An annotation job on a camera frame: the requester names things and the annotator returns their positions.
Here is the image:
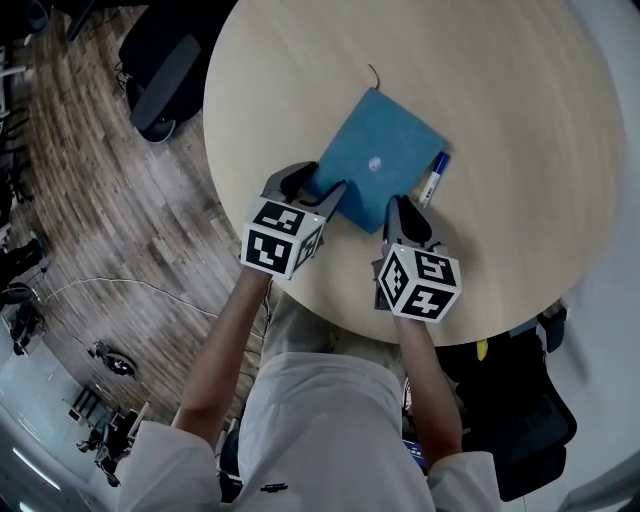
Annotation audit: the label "white floor cable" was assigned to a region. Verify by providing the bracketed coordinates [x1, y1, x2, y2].
[43, 276, 266, 341]

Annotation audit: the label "round wooden table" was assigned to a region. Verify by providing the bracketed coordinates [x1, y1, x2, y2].
[202, 0, 626, 347]

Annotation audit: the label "person's beige trousers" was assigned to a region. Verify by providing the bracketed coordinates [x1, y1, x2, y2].
[260, 289, 407, 374]

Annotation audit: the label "person's left forearm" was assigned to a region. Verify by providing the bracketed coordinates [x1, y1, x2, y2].
[172, 269, 274, 446]

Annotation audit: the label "person's right forearm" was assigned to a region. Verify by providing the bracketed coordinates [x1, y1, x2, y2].
[394, 314, 464, 469]

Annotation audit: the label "white marker pen blue cap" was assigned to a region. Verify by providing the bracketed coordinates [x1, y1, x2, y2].
[418, 151, 452, 209]

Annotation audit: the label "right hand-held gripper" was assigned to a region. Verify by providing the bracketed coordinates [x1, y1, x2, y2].
[372, 195, 463, 325]

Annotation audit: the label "black cable coil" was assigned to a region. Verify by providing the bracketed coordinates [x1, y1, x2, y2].
[88, 339, 137, 377]

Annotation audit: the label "blue notebook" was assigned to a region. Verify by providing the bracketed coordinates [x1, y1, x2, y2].
[302, 63, 450, 236]

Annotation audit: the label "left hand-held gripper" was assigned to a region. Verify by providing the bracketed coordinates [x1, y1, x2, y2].
[239, 161, 348, 282]

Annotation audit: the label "black mesh office chair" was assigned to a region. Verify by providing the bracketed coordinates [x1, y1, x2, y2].
[118, 4, 214, 145]

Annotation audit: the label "person's white shirt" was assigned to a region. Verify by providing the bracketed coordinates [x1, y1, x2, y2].
[115, 351, 503, 512]

